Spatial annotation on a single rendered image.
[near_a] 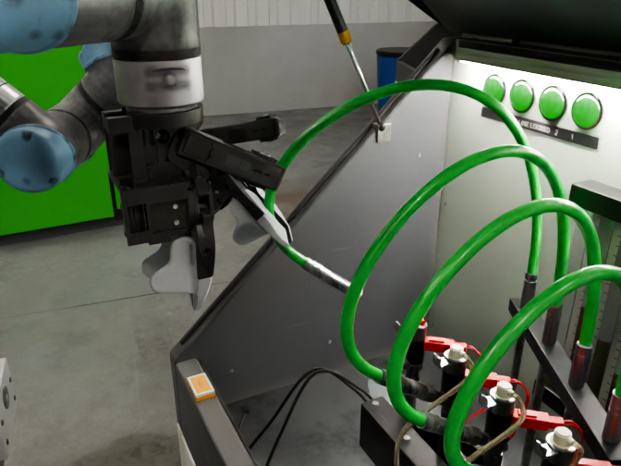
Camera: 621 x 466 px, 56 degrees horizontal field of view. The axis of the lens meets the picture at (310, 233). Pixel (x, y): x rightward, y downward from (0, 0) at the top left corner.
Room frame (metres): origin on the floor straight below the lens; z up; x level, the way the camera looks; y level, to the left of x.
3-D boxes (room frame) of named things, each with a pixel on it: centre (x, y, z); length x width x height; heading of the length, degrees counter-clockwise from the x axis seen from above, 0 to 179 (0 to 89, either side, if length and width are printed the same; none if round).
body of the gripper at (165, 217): (0.53, 0.14, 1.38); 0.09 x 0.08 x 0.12; 117
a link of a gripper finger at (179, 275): (0.51, 0.13, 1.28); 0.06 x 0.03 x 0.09; 117
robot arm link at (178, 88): (0.53, 0.13, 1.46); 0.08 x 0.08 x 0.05
